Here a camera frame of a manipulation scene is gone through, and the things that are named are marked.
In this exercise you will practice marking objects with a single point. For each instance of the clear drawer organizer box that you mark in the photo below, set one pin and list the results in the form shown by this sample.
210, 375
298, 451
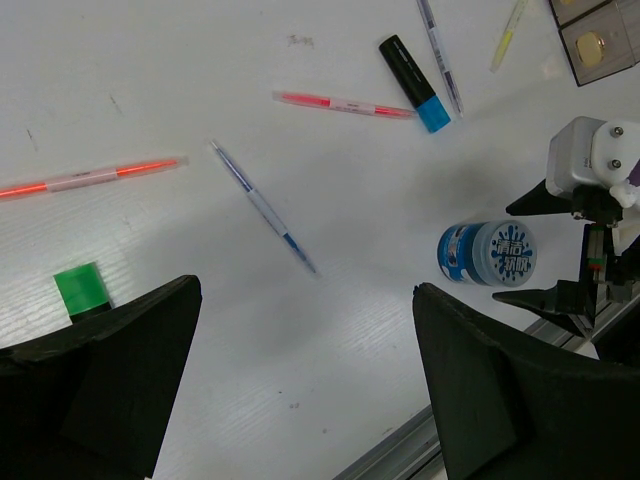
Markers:
600, 37

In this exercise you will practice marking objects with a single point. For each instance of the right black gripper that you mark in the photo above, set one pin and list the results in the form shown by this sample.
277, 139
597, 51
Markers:
604, 304

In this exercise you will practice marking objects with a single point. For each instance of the green cap black highlighter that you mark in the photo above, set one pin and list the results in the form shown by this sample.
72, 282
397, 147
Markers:
83, 292

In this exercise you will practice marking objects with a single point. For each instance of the blue cap black highlighter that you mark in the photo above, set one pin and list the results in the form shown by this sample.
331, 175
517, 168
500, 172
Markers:
414, 84

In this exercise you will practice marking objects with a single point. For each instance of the red slim highlighter pen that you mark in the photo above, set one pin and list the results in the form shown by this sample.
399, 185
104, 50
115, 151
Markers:
342, 105

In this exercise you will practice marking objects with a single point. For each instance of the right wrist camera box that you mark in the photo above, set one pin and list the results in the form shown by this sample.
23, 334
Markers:
593, 152

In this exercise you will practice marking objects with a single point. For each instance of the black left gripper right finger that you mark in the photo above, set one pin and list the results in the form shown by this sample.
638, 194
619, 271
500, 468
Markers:
525, 395

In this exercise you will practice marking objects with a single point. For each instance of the aluminium frame rail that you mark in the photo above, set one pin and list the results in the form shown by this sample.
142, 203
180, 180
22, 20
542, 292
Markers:
475, 405

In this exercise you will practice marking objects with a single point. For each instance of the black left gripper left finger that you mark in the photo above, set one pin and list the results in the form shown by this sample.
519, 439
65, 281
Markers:
93, 400

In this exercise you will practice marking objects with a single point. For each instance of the orange slim highlighter pen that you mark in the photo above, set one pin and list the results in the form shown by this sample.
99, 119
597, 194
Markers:
91, 178

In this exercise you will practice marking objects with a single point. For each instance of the yellow slim highlighter pen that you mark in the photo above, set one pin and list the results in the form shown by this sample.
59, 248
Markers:
507, 35

